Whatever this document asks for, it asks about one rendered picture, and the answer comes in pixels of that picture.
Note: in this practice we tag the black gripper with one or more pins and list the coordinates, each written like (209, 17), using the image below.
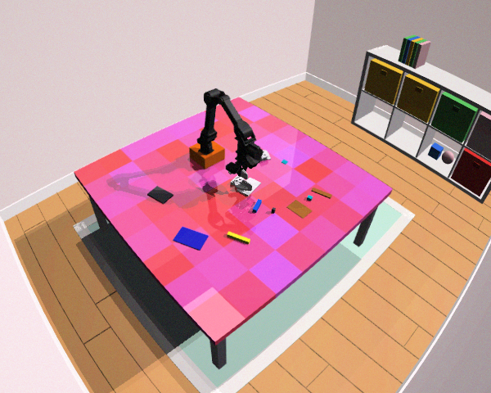
(239, 165)

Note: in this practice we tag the blue rectangular block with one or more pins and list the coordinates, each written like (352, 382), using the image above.
(257, 205)

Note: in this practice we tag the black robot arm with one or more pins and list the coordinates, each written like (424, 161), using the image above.
(241, 129)

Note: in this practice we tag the blue flat rectangular plate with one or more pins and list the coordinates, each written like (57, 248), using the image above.
(191, 238)

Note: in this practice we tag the yellow rectangular bar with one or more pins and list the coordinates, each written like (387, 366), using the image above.
(238, 237)

